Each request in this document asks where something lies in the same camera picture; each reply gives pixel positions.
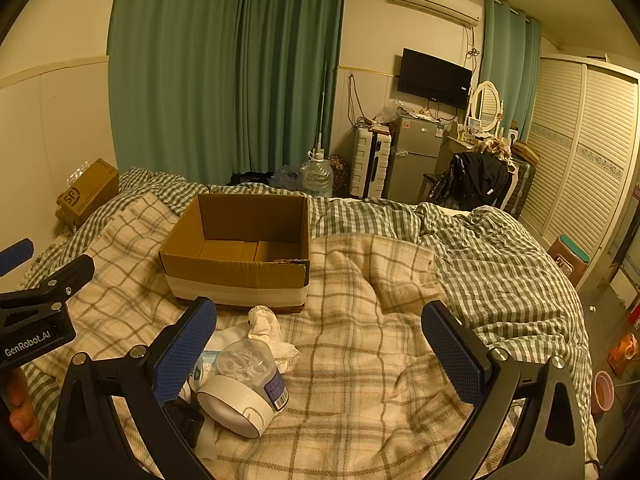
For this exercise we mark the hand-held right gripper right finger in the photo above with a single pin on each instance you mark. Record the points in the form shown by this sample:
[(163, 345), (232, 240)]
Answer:
[(455, 355)]

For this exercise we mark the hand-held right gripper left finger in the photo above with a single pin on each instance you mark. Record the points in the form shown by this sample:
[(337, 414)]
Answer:
[(182, 352)]

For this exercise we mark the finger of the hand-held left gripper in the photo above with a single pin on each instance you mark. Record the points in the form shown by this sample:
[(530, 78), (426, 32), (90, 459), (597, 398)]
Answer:
[(15, 256), (60, 282)]

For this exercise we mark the blue and white packet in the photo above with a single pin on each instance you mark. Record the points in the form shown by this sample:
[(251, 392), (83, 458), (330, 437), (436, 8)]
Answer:
[(207, 360)]

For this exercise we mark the white tape roll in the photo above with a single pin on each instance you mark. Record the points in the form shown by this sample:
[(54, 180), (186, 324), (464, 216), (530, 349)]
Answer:
[(222, 407)]

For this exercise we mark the clear cotton swab jar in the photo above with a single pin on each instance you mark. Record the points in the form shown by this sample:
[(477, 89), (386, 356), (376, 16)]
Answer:
[(250, 370)]

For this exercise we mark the cardboard box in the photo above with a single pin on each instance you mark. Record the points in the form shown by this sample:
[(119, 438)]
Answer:
[(240, 272)]

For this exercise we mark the person's left hand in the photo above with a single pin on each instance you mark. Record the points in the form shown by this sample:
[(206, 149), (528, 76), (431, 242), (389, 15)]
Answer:
[(22, 410)]

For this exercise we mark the brown shipping carton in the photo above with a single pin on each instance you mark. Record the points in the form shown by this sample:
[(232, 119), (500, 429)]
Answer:
[(85, 197)]

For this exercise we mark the beige plaid blanket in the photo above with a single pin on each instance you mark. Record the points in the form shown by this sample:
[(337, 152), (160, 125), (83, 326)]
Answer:
[(350, 360)]

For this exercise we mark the pink bucket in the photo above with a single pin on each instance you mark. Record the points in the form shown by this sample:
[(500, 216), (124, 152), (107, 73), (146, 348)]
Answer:
[(602, 392)]

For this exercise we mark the stool with green cushion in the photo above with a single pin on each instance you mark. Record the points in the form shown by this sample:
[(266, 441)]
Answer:
[(570, 255)]

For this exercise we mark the orange bag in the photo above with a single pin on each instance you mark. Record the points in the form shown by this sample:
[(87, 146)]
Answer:
[(624, 355)]

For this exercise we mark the dark stool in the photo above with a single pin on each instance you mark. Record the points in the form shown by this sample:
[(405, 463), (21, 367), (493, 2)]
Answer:
[(430, 185)]

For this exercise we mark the black jacket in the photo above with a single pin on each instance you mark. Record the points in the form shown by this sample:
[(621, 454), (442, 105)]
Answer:
[(475, 180)]

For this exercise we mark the dark checked suitcase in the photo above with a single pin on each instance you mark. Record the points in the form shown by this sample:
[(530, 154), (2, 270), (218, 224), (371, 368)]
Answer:
[(520, 190)]

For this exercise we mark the black bag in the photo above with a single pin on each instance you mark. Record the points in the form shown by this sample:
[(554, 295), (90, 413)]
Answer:
[(247, 179)]

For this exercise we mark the silver fridge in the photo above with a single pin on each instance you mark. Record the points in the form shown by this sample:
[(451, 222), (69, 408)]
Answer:
[(412, 160)]

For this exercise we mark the pack of clear bottles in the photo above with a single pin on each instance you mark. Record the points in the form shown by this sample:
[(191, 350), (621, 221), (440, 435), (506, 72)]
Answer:
[(286, 179)]

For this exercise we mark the beige fluffy item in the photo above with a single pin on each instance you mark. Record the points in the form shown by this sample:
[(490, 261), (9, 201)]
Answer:
[(495, 149)]

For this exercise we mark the dressing table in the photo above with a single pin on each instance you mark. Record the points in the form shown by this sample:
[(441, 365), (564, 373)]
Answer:
[(457, 145)]

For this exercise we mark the white suitcase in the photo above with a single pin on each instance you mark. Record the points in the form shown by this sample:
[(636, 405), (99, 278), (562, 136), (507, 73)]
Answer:
[(367, 162)]

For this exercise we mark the dark floral bag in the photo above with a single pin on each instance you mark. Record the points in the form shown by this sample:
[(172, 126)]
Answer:
[(339, 175)]

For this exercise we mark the large clear water jug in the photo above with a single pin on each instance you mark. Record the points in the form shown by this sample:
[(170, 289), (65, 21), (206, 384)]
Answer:
[(316, 177)]

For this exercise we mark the white louvered wardrobe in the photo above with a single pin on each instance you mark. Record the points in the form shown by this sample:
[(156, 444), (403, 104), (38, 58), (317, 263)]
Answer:
[(585, 160)]

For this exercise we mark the clear plastic bag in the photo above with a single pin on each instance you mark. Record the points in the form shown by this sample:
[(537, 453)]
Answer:
[(389, 112)]

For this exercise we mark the white oval mirror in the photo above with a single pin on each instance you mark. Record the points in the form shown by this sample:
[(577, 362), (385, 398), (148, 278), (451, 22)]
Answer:
[(486, 102)]

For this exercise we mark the white pole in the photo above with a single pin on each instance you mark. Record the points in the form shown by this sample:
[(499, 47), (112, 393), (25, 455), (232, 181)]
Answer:
[(322, 110)]

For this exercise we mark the light green curtain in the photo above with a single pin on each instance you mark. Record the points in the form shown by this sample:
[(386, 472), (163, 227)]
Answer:
[(510, 70)]

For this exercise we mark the white air conditioner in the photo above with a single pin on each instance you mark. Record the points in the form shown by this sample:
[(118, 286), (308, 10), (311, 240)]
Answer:
[(435, 0)]

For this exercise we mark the black wall television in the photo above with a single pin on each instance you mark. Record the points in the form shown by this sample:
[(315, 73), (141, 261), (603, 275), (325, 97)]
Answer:
[(435, 77)]

